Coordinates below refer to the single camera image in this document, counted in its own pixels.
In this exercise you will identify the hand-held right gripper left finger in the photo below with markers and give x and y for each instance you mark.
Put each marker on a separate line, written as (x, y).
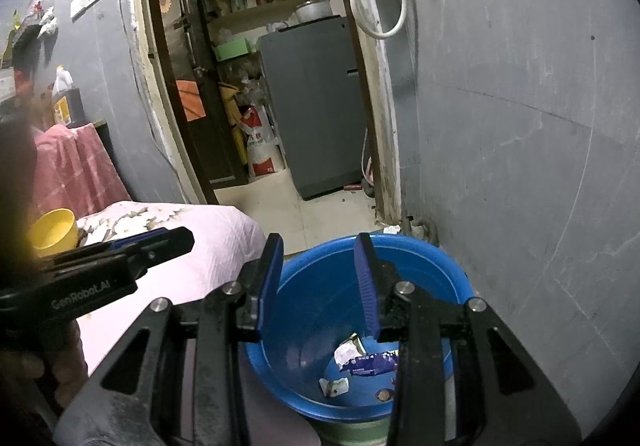
(270, 286)

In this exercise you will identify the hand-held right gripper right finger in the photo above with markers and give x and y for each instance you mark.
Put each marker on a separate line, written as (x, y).
(367, 296)

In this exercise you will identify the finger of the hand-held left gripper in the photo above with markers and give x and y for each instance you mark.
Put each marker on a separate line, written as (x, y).
(135, 238)
(167, 246)

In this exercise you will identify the blue plastic bucket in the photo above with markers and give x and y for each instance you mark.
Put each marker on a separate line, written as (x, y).
(310, 326)

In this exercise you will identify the red and white wrapper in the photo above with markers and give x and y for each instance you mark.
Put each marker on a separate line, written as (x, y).
(349, 352)

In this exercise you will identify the blue snack wrapper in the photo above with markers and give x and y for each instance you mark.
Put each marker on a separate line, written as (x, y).
(370, 362)

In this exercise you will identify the person's left hand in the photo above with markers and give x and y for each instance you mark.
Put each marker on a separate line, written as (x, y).
(65, 356)

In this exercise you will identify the pink floral blanket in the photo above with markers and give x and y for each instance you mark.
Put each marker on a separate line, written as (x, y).
(200, 246)

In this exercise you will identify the yellow bowl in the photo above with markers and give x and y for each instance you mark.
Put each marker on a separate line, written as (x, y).
(52, 231)

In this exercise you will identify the pink checked towel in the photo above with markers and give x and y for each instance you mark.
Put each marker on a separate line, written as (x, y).
(75, 166)

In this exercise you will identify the dark wooden door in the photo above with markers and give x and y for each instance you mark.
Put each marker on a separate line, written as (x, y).
(210, 146)

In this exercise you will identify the white and red sack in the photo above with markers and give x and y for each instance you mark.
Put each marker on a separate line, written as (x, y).
(261, 146)

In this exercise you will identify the yellow bag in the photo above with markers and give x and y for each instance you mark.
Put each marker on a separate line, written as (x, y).
(231, 111)

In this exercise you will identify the large cooking oil jug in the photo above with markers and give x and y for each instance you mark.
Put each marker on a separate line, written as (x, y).
(65, 99)

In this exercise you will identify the grey washing machine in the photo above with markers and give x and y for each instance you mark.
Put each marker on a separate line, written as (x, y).
(310, 101)

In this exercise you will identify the green box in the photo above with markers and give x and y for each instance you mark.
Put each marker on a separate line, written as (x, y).
(232, 49)

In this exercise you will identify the white crumpled bag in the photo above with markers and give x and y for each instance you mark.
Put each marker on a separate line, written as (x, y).
(48, 22)

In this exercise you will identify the metal pot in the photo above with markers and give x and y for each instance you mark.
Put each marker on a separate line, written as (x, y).
(313, 10)

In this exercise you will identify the wooden door frame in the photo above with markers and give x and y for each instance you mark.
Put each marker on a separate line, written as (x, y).
(382, 136)

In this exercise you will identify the white wall switch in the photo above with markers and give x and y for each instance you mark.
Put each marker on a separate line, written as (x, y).
(78, 5)

